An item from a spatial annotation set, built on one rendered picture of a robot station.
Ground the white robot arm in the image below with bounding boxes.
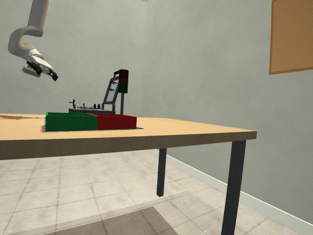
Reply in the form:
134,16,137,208
8,0,50,78

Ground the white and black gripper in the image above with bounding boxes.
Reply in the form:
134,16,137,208
26,55,58,81

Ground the red bin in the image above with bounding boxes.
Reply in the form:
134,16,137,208
92,114,137,130

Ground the green open tray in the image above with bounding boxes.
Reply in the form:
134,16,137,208
46,112,98,131

